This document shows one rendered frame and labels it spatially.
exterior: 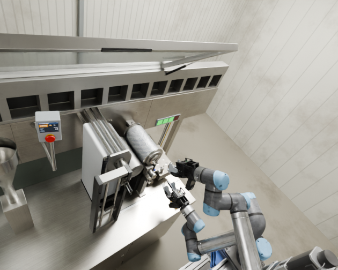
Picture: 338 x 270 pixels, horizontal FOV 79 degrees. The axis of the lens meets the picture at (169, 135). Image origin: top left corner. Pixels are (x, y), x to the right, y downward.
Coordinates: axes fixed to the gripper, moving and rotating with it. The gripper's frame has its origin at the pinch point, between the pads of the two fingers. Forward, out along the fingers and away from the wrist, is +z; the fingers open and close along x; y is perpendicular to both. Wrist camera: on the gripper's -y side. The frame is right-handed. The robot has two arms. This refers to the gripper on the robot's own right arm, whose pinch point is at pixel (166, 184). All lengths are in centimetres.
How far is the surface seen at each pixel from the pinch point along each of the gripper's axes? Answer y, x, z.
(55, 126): 60, 60, 14
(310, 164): -44, -238, -55
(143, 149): 20.1, 10.9, 19.4
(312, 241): -110, -204, -126
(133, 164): 14.5, 19.2, 15.1
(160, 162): -5.9, -11.5, 19.4
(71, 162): -8, 45, 46
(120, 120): 21, 13, 46
